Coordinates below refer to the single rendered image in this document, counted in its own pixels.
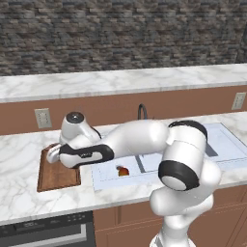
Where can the brown drawer front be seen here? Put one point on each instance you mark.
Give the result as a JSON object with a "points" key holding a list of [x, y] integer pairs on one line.
{"points": [[135, 213]]}

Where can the black sink faucet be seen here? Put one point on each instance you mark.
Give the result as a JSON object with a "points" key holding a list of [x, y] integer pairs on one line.
{"points": [[142, 111]]}

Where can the brown wooden cutting board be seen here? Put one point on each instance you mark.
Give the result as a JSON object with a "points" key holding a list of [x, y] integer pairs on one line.
{"points": [[56, 175]]}

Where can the grey wall outlet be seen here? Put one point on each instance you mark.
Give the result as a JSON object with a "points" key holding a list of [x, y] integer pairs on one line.
{"points": [[238, 101], [43, 118]]}

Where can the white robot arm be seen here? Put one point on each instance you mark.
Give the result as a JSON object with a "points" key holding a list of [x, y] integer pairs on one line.
{"points": [[144, 138]]}

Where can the white sink basin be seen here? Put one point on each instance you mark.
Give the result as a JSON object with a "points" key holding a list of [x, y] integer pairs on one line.
{"points": [[225, 144]]}

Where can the orange red mango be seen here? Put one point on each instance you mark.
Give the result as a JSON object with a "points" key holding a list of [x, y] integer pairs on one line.
{"points": [[123, 172]]}

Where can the brown cupboard door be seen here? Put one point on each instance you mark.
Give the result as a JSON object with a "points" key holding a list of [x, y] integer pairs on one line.
{"points": [[225, 222], [128, 234]]}

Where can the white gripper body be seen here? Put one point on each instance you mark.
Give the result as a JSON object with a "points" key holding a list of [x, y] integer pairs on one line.
{"points": [[52, 154]]}

